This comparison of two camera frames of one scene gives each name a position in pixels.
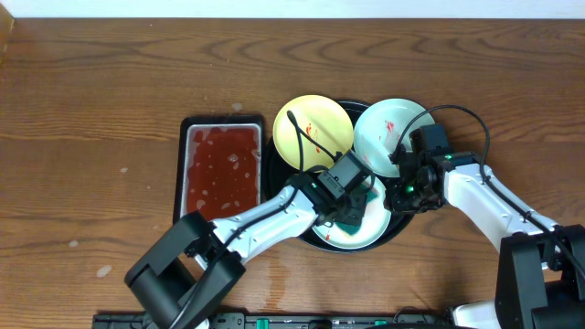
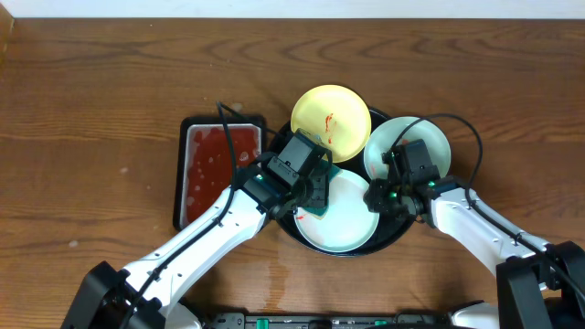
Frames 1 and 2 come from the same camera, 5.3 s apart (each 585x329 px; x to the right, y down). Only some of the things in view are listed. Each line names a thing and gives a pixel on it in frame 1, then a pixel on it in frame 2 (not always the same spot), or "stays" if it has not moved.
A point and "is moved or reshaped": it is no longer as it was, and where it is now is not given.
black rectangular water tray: x=218 y=166 stays
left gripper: x=355 y=208 → x=317 y=193
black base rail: x=286 y=321 stays
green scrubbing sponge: x=370 y=195 is moved or reshaped
